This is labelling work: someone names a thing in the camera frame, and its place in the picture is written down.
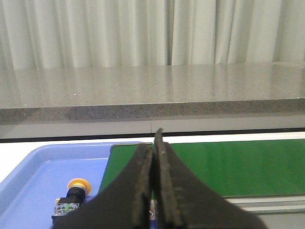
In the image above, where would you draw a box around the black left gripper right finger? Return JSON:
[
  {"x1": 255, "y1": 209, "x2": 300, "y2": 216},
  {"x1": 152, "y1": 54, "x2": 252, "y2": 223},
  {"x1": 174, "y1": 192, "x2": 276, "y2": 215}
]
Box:
[{"x1": 153, "y1": 128, "x2": 267, "y2": 229}]

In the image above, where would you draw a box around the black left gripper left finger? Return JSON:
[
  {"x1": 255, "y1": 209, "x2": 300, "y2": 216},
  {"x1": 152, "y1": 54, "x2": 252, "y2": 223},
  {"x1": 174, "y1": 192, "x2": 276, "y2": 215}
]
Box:
[{"x1": 53, "y1": 144, "x2": 153, "y2": 229}]

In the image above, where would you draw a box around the yellow mushroom push button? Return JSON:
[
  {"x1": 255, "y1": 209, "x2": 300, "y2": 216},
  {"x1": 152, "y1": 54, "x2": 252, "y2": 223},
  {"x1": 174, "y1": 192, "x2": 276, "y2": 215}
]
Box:
[{"x1": 51, "y1": 178, "x2": 92, "y2": 224}]

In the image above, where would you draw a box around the green conveyor belt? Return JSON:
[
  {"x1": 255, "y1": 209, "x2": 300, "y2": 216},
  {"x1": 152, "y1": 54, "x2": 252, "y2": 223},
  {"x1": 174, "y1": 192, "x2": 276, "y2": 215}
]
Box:
[{"x1": 99, "y1": 139, "x2": 305, "y2": 198}]

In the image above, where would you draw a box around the blue plastic tray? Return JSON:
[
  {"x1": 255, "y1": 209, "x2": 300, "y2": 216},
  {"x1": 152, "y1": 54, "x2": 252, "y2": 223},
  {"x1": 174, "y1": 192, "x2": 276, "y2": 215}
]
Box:
[{"x1": 0, "y1": 142, "x2": 136, "y2": 229}]

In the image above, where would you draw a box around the grey stone counter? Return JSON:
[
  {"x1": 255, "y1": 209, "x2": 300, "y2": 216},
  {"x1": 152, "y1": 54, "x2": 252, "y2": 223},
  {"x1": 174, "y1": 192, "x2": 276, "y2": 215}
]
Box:
[{"x1": 0, "y1": 62, "x2": 305, "y2": 139}]

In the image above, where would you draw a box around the white curtain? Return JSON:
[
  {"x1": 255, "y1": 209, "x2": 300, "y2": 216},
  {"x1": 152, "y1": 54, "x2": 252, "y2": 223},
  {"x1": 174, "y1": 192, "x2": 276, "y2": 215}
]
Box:
[{"x1": 0, "y1": 0, "x2": 305, "y2": 69}]

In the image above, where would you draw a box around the aluminium conveyor frame rail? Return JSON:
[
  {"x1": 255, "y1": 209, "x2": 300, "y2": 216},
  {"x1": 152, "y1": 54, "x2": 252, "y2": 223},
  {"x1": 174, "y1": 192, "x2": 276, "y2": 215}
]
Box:
[{"x1": 224, "y1": 195, "x2": 305, "y2": 221}]

